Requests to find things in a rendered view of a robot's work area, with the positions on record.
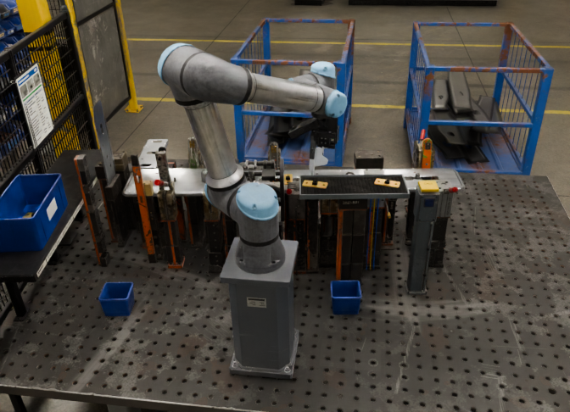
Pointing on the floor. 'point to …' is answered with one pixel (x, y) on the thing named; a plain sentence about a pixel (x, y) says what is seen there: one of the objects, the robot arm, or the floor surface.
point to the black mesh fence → (53, 120)
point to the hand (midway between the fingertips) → (315, 165)
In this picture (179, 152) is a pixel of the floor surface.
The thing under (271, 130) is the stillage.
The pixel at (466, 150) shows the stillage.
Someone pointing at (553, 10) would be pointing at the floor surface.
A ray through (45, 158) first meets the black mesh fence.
